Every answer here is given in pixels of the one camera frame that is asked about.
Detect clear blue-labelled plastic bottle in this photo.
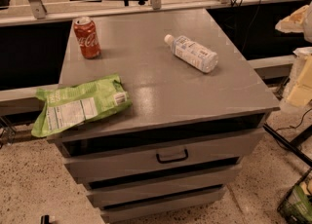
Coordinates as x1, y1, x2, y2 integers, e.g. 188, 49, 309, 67
164, 34, 218, 74

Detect grey metal railing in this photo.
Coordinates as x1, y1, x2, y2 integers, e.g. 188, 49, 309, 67
0, 0, 234, 27

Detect black wire basket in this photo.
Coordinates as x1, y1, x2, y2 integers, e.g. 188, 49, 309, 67
277, 168, 312, 224

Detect grey drawer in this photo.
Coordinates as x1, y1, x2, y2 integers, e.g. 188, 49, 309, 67
87, 165, 242, 207
100, 185, 225, 223
64, 128, 264, 183

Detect middle grey drawer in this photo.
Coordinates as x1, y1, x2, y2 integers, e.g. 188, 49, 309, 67
87, 165, 242, 207

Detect bottom grey drawer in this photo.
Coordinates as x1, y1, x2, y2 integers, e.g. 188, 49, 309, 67
100, 185, 225, 223

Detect black cable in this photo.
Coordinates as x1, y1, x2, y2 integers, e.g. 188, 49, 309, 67
275, 107, 312, 132

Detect black stand legs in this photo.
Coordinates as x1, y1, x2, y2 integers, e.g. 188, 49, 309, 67
263, 124, 312, 168

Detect grey drawer cabinet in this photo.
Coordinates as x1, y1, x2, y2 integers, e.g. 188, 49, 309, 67
46, 8, 281, 224

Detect green chip bag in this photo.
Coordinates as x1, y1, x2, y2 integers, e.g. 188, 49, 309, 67
31, 74, 132, 137

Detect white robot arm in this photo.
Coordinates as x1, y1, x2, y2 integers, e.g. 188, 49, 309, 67
275, 2, 312, 107

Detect red cola can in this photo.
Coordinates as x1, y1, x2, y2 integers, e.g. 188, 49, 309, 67
73, 17, 100, 59

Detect top grey drawer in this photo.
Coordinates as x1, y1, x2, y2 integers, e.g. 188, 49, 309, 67
64, 128, 264, 183

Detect black drawer handle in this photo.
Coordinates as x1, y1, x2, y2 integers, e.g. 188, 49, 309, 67
156, 149, 189, 165

